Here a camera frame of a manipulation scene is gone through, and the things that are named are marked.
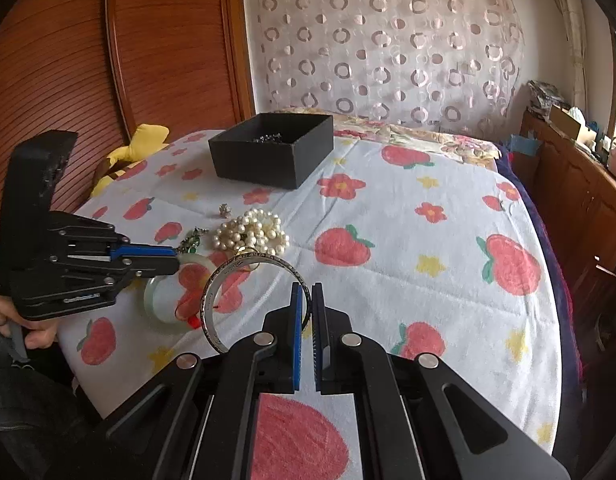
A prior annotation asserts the wooden side cabinet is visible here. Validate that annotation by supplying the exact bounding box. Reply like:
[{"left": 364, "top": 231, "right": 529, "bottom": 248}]
[{"left": 520, "top": 110, "right": 616, "bottom": 315}]

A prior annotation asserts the silver bangle bracelet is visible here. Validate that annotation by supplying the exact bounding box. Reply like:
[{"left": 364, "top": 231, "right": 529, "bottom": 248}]
[{"left": 199, "top": 252, "right": 312, "bottom": 354}]

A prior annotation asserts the cardboard box on cabinet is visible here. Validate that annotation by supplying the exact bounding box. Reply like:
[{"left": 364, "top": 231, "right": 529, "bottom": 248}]
[{"left": 548, "top": 105, "right": 596, "bottom": 148}]

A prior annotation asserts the strawberry flower print bed cover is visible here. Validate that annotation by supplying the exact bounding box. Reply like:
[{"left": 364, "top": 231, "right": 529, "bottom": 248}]
[{"left": 58, "top": 132, "right": 562, "bottom": 458}]

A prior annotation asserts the circle pattern sheer curtain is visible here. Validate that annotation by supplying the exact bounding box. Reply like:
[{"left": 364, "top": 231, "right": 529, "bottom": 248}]
[{"left": 245, "top": 0, "right": 524, "bottom": 141}]

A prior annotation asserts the green charm pendant chain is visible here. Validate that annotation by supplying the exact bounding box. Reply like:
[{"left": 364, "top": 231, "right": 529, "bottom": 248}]
[{"left": 175, "top": 226, "right": 210, "bottom": 256}]

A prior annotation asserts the person's left hand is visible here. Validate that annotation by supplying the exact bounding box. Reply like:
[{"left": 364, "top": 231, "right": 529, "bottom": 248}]
[{"left": 0, "top": 296, "right": 58, "bottom": 350}]

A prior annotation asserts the white pearl necklace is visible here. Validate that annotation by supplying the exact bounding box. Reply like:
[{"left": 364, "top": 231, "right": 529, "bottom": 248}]
[{"left": 210, "top": 207, "right": 292, "bottom": 257}]

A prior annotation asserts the blue paper bag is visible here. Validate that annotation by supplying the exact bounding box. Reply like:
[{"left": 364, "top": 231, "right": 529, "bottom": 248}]
[{"left": 508, "top": 134, "right": 542, "bottom": 157}]

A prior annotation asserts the yellow plush toy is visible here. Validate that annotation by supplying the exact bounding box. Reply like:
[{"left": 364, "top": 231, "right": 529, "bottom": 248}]
[{"left": 90, "top": 124, "right": 170, "bottom": 197}]

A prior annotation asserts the black jewelry box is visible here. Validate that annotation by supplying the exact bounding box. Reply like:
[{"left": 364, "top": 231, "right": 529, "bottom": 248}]
[{"left": 208, "top": 113, "right": 334, "bottom": 190}]

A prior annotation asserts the dark blue blanket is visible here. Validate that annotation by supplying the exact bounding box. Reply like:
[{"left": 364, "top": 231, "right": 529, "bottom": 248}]
[{"left": 495, "top": 145, "right": 583, "bottom": 474}]

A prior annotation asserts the wooden slatted wardrobe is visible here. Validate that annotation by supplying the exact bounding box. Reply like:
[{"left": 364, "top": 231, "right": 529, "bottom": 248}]
[{"left": 0, "top": 0, "right": 255, "bottom": 211}]

